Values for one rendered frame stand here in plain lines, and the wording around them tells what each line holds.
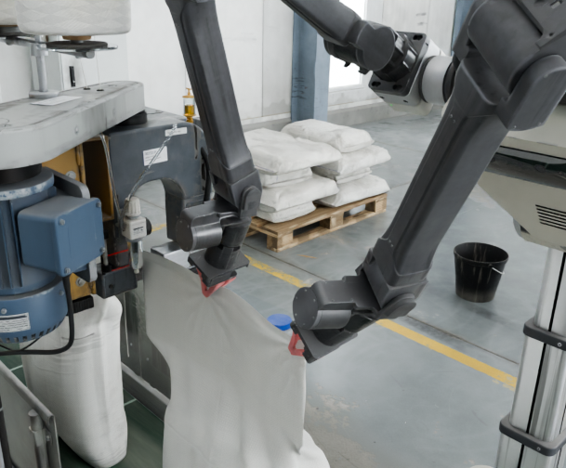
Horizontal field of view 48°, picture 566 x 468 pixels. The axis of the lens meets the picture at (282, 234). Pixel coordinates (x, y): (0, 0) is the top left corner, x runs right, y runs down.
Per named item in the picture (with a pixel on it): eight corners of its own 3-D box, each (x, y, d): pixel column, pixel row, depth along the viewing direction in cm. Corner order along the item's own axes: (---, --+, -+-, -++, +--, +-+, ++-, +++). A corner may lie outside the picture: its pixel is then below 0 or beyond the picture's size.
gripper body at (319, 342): (286, 324, 94) (314, 305, 89) (331, 303, 101) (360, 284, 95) (308, 363, 93) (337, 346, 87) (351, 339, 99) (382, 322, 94)
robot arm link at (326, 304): (423, 301, 82) (397, 248, 87) (356, 301, 76) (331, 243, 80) (370, 346, 90) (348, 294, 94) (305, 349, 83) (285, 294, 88)
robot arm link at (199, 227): (263, 187, 105) (233, 168, 111) (204, 196, 98) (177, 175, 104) (253, 250, 110) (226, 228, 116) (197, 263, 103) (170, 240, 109)
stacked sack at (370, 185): (393, 195, 486) (395, 176, 480) (335, 214, 442) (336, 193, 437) (350, 183, 514) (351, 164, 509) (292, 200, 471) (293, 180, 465)
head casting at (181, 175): (214, 239, 143) (211, 107, 133) (117, 268, 127) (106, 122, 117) (141, 206, 163) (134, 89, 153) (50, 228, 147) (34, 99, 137)
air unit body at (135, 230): (153, 271, 127) (150, 198, 121) (133, 278, 124) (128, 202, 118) (141, 265, 130) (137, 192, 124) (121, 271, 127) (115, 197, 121)
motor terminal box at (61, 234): (109, 267, 98) (103, 196, 94) (66, 294, 90) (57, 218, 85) (65, 259, 101) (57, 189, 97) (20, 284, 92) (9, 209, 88)
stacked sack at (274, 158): (346, 163, 432) (347, 142, 427) (275, 181, 389) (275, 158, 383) (301, 151, 460) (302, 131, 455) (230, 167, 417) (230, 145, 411)
